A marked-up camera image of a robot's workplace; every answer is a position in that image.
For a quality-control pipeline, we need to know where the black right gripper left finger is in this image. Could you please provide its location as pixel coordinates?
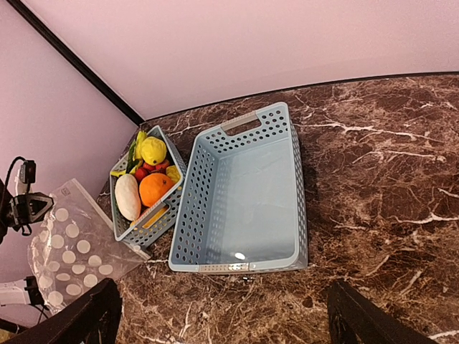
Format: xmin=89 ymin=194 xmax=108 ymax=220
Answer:
xmin=7 ymin=278 xmax=123 ymax=344

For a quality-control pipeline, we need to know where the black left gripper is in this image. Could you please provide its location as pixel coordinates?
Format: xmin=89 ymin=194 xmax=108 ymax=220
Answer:
xmin=9 ymin=192 xmax=54 ymax=229

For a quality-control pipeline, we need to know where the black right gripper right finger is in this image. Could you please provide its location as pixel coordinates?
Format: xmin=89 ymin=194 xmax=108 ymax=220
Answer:
xmin=327 ymin=280 xmax=434 ymax=343

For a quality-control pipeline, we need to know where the clear dotted zip top bag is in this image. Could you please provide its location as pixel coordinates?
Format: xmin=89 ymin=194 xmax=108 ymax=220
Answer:
xmin=28 ymin=179 xmax=149 ymax=315

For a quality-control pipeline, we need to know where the orange toy fruit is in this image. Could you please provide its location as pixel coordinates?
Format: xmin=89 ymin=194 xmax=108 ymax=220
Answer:
xmin=139 ymin=173 xmax=175 ymax=207

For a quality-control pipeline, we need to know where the white toy radish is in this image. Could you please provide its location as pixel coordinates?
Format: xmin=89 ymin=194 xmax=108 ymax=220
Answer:
xmin=115 ymin=174 xmax=141 ymax=221

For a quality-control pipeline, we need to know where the small blue perforated basket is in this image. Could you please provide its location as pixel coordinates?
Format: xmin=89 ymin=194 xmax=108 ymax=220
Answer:
xmin=110 ymin=126 xmax=186 ymax=249

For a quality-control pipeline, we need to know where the yellow green toy banana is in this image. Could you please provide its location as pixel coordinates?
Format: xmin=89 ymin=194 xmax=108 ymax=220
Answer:
xmin=110 ymin=130 xmax=147 ymax=177

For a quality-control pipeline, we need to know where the red toy strawberry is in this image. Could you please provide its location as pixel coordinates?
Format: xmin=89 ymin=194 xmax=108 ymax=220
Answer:
xmin=134 ymin=166 xmax=156 ymax=183

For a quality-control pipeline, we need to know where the yellow toy lemon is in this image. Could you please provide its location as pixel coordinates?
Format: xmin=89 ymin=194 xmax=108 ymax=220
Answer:
xmin=140 ymin=137 xmax=167 ymax=166

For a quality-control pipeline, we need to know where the yellow toy corn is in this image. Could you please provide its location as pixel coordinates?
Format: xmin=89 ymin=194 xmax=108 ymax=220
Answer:
xmin=166 ymin=165 xmax=181 ymax=184

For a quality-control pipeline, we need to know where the large blue perforated basket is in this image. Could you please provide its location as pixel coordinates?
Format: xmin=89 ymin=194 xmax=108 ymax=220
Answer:
xmin=169 ymin=102 xmax=308 ymax=274

